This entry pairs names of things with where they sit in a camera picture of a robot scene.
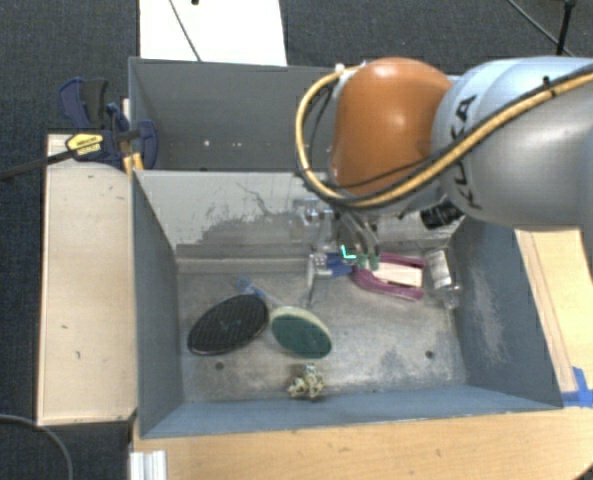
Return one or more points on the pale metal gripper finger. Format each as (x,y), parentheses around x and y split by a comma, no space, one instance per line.
(318,263)

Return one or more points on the small blue plastic piece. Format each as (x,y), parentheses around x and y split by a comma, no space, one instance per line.
(337,266)

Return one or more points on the green round scrub pad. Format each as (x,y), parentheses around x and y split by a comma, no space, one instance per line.
(302,337)

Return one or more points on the grey metal bin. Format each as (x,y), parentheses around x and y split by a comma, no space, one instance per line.
(376,348)

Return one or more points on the small tan toy animal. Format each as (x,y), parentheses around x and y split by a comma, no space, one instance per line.
(307,384)

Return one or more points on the pale wood flat board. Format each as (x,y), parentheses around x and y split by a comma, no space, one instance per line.
(86,278)

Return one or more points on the black cylinder on white bracket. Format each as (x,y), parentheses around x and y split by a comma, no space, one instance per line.
(442,215)

